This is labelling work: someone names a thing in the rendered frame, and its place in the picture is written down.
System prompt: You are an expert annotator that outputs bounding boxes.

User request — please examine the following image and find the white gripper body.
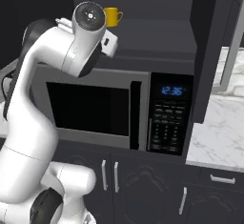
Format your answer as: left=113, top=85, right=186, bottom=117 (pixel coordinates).
left=54, top=16, right=73, bottom=32

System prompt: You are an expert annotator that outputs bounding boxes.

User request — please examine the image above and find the yellow mug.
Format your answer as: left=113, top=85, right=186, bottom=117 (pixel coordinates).
left=103, top=7, right=124, bottom=29

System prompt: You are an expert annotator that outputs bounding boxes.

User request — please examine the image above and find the dark base cabinet door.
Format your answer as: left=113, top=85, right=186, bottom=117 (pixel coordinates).
left=110, top=153, right=179, bottom=224
left=51, top=145, right=112, bottom=224
left=173, top=181, right=244, bottom=224

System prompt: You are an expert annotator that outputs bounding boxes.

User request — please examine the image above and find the microwave oven door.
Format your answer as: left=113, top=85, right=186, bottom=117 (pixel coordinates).
left=30, top=64, right=152, bottom=152

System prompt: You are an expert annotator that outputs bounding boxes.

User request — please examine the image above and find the grey black microwave oven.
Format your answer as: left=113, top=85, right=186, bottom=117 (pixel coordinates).
left=30, top=63, right=195, bottom=157

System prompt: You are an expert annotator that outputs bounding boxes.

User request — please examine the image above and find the dark drawer front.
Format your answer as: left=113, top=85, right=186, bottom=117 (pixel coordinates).
left=199, top=166, right=244, bottom=192

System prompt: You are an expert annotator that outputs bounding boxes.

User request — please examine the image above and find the dark wall cabinet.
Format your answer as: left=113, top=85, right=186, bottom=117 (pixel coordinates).
left=71, top=0, right=197, bottom=68

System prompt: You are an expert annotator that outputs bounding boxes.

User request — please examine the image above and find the black microwave door handle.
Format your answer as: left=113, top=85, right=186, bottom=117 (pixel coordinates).
left=130, top=80, right=143, bottom=152

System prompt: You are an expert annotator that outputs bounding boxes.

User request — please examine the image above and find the dark wall cabinet door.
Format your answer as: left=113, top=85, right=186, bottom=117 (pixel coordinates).
left=190, top=0, right=244, bottom=125

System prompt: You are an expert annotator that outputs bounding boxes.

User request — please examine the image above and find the silver wall cabinet door handle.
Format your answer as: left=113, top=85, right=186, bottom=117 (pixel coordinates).
left=212, top=20, right=244, bottom=94

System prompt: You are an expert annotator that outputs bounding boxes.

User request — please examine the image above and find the silver drawer handle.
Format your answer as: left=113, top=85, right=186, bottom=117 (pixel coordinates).
left=210, top=173, right=236, bottom=185

